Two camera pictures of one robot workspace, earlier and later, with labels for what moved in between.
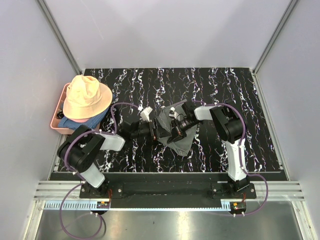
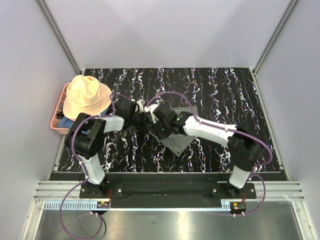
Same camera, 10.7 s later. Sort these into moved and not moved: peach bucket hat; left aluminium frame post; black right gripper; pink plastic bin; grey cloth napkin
Moved: grey cloth napkin; black right gripper
Not moved: peach bucket hat; pink plastic bin; left aluminium frame post
